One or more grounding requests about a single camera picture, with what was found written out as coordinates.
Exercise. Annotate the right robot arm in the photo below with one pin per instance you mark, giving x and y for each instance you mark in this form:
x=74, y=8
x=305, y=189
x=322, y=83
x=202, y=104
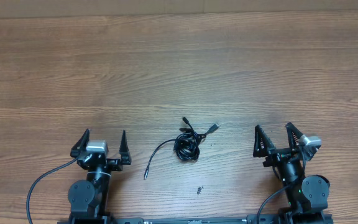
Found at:
x=307, y=195

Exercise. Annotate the small black debris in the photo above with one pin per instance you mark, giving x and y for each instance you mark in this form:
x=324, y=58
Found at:
x=199, y=190

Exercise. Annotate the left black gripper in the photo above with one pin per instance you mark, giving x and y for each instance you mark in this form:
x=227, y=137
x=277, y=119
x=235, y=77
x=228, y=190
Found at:
x=116, y=165

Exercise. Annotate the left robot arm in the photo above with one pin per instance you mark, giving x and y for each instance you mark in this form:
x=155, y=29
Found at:
x=88, y=198

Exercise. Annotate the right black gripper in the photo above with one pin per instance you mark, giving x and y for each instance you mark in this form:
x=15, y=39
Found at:
x=284, y=155

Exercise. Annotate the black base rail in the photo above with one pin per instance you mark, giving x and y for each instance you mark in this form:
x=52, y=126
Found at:
x=250, y=219

